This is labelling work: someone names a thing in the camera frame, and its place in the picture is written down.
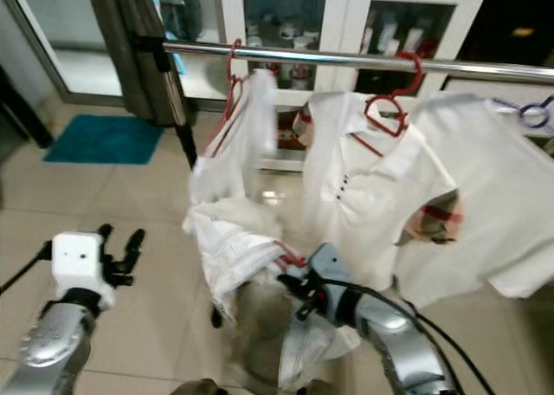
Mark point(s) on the robot right leg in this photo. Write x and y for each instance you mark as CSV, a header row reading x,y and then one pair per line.
x,y
320,389

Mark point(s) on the white glass door cabinet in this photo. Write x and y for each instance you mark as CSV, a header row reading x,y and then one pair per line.
x,y
346,1

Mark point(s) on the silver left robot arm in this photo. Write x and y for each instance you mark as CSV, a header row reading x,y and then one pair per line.
x,y
52,352

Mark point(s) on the cream denim jeans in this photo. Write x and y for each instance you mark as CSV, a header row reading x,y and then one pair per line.
x,y
234,256

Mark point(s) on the teal floor mat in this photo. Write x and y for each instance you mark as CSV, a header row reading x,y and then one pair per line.
x,y
104,139

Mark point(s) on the robot leg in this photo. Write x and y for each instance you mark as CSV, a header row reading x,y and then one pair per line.
x,y
195,388
320,389

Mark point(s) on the large white shirt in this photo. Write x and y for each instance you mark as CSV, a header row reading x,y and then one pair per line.
x,y
493,187

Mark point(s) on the dark grey curtain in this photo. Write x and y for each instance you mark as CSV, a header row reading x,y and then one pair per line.
x,y
130,48

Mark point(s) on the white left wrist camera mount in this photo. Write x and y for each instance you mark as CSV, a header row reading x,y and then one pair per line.
x,y
78,261

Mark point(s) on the chrome black garment rack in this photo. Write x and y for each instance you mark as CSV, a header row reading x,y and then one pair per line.
x,y
312,56

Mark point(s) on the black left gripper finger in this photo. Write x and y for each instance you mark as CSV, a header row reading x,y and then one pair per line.
x,y
106,239
136,243

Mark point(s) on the purple clothes hanger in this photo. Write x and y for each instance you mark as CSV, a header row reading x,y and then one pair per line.
x,y
506,103

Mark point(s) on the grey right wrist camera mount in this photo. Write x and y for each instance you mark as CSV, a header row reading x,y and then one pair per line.
x,y
325,269

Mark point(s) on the robot left leg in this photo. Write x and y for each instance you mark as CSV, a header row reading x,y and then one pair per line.
x,y
195,388

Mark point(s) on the black desk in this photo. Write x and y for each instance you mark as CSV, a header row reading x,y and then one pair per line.
x,y
26,111

